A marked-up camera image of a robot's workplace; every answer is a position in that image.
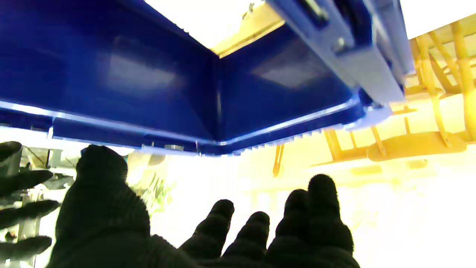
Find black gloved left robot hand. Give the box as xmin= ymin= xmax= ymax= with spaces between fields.
xmin=46 ymin=144 xmax=361 ymax=268

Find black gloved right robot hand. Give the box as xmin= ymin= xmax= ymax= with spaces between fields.
xmin=0 ymin=140 xmax=62 ymax=261

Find cardboard package with clear tape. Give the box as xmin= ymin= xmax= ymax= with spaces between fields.
xmin=211 ymin=3 xmax=286 ymax=59

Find blue plastic turnover box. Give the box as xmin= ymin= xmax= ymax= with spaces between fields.
xmin=0 ymin=0 xmax=416 ymax=157

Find printed room scene backdrop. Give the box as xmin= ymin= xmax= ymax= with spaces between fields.
xmin=123 ymin=14 xmax=476 ymax=268

